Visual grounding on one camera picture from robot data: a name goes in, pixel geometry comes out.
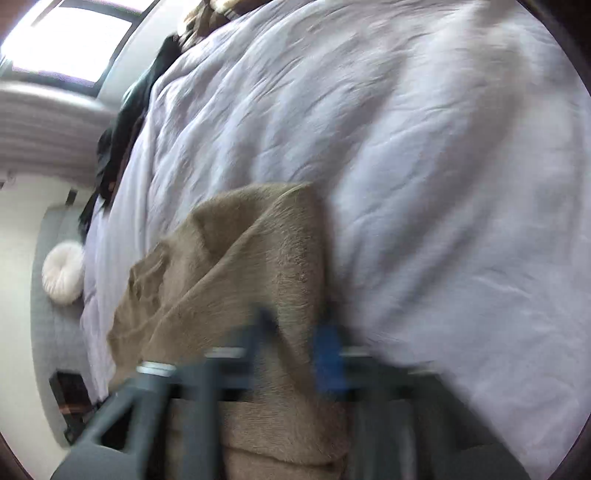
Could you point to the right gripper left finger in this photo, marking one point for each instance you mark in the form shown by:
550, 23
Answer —
166, 420

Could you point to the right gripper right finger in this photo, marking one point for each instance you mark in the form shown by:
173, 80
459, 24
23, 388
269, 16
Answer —
405, 422

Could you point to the brown knit sweater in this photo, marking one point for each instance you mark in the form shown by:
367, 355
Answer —
260, 246

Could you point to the beige striped clothes pile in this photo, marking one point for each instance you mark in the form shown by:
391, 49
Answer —
210, 15

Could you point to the grey quilted headboard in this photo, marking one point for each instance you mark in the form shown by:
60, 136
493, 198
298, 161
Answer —
56, 336

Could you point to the round white pleated cushion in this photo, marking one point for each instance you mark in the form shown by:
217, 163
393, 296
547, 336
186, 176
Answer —
62, 272

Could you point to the lavender bed blanket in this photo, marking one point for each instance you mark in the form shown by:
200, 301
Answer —
450, 143

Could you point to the dark green black garment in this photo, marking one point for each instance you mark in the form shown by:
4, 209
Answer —
119, 137

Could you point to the grey window curtain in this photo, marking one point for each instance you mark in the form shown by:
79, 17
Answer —
49, 132

